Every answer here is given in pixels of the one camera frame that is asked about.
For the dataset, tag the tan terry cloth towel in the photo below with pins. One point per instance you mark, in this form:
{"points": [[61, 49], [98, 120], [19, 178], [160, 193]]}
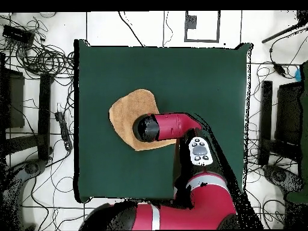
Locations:
{"points": [[130, 105]]}

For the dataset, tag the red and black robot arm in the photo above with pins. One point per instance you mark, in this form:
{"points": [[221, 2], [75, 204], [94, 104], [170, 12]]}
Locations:
{"points": [[173, 126]]}

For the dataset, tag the dark green table cloth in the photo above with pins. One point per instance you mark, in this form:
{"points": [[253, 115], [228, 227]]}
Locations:
{"points": [[108, 168]]}

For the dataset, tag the black power strip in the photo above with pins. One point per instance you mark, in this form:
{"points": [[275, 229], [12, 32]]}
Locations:
{"points": [[64, 131]]}

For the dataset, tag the black metal stand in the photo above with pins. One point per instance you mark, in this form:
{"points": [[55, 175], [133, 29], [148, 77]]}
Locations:
{"points": [[266, 108], [44, 108]]}

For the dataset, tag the dark grey square tag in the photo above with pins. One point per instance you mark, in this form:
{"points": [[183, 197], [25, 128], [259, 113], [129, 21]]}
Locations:
{"points": [[191, 22]]}

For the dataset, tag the black power adapter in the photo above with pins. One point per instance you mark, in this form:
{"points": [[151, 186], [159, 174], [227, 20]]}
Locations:
{"points": [[279, 69]]}

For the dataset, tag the black tripod rod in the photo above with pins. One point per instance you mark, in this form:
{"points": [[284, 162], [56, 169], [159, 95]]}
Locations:
{"points": [[276, 35]]}

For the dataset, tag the small blue object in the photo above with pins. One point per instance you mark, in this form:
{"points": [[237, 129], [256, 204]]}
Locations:
{"points": [[298, 75]]}

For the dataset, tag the black electronics box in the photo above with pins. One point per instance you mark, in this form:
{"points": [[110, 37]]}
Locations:
{"points": [[18, 35]]}

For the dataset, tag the grey square frame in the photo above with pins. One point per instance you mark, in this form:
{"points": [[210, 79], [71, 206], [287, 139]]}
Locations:
{"points": [[202, 40]]}

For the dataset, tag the grey pedestal leg round foot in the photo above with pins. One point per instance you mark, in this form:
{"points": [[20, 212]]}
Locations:
{"points": [[279, 175], [31, 167]]}

